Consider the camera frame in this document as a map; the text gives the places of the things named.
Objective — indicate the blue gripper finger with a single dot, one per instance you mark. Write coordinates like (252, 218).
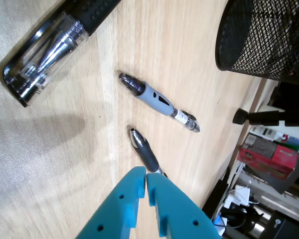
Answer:
(117, 214)
(179, 214)

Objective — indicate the black box with logo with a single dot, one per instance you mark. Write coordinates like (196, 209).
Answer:
(289, 226)

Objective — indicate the red cardboard box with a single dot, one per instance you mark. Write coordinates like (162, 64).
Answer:
(279, 159)

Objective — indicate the black retractable pen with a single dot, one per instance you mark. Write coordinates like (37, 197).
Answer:
(149, 156)

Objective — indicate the white power adapter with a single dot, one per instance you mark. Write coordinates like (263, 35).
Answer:
(239, 195)

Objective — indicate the clear stick pen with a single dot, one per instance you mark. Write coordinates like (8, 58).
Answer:
(94, 12)

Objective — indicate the black pen with grey grip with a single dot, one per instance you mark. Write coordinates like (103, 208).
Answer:
(155, 97)

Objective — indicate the black mesh pen holder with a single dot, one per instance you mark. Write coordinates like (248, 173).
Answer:
(259, 37)

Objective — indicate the white and green box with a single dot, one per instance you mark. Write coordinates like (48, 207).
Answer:
(266, 132)

